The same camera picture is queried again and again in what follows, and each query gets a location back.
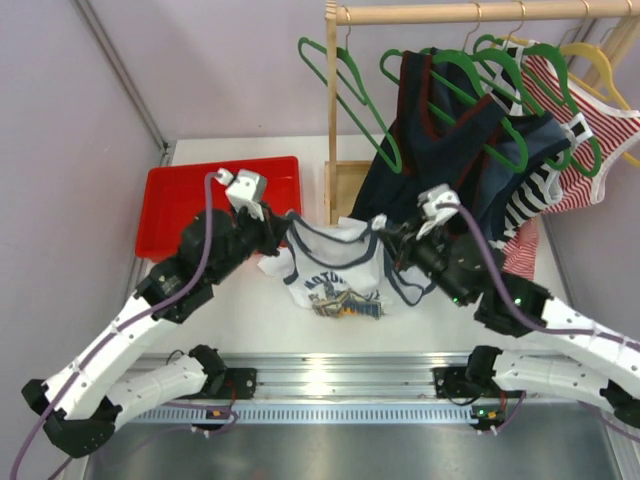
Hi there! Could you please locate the wooden clothes rack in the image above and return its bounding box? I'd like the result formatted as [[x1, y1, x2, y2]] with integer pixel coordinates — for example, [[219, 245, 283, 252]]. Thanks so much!
[[324, 1, 639, 224]]

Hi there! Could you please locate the navy maroon-trimmed tank top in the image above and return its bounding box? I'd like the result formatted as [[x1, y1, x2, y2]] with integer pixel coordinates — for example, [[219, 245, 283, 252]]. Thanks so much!
[[350, 51, 503, 222]]

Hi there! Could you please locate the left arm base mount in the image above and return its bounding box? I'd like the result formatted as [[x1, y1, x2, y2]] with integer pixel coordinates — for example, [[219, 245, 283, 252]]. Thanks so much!
[[197, 368, 258, 400]]

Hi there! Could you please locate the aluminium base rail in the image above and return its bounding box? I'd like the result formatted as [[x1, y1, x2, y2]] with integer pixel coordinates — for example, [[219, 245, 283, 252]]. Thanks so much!
[[119, 352, 621, 426]]

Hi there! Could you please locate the green hanger with navy top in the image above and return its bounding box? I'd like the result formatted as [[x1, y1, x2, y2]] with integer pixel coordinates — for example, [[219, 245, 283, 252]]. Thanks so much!
[[379, 48, 529, 174]]

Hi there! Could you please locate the blue grey tank top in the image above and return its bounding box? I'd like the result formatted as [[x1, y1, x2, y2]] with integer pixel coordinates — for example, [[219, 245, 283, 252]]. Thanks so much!
[[444, 112, 574, 241]]

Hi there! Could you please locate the yellow hanger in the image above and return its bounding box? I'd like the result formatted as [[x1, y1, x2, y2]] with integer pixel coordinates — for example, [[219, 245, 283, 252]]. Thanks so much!
[[492, 34, 640, 169]]

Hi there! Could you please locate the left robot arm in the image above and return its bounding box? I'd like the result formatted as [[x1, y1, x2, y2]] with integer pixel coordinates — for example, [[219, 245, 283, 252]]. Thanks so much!
[[22, 203, 291, 459]]

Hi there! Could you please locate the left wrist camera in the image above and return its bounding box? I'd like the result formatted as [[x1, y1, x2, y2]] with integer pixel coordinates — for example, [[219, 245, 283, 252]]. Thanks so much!
[[215, 168, 267, 221]]

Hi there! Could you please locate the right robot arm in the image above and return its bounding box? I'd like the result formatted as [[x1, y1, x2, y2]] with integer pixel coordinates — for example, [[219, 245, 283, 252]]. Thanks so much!
[[374, 217, 639, 427]]

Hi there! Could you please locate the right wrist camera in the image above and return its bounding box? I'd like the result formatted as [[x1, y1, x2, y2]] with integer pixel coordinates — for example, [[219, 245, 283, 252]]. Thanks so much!
[[416, 184, 461, 240]]

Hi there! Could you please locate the black white striped tank top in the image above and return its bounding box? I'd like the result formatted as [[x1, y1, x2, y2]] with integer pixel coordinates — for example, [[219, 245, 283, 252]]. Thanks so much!
[[476, 65, 569, 250]]

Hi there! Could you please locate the red white striped tank top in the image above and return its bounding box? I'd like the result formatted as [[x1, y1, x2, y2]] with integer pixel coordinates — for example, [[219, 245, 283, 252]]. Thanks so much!
[[495, 42, 639, 280]]

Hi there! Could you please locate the red plastic tray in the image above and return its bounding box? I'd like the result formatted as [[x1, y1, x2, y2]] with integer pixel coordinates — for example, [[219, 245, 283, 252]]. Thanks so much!
[[135, 155, 302, 263]]

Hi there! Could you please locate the white printed tank top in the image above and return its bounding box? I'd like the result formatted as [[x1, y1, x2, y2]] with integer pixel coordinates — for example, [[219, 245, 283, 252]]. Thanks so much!
[[258, 211, 435, 320]]

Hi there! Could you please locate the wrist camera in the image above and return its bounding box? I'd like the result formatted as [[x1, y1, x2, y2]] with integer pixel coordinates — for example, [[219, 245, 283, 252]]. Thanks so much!
[[215, 168, 267, 221], [416, 184, 461, 240]]

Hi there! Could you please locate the green hanger with striped top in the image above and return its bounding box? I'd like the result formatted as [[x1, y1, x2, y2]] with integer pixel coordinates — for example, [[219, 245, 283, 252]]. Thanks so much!
[[521, 43, 602, 178]]

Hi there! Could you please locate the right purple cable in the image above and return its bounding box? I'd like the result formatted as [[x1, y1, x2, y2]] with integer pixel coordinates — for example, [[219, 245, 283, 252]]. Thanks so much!
[[434, 199, 640, 441]]

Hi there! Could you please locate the purple cable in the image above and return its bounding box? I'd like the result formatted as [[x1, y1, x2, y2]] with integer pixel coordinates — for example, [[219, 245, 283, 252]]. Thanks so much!
[[434, 199, 640, 441], [10, 169, 231, 479]]

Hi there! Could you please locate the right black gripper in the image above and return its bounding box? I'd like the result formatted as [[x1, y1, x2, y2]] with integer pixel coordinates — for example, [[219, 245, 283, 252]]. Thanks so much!
[[377, 212, 471, 307]]

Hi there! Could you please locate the green hanger with blue top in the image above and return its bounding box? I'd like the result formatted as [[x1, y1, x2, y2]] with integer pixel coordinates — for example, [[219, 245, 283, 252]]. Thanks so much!
[[472, 33, 571, 172]]

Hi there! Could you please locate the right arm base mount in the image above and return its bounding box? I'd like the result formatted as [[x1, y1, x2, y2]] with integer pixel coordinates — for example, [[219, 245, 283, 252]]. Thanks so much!
[[432, 366, 495, 407]]

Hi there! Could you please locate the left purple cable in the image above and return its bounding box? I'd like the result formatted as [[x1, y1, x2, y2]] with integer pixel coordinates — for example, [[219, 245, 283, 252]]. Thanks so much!
[[10, 169, 231, 479]]

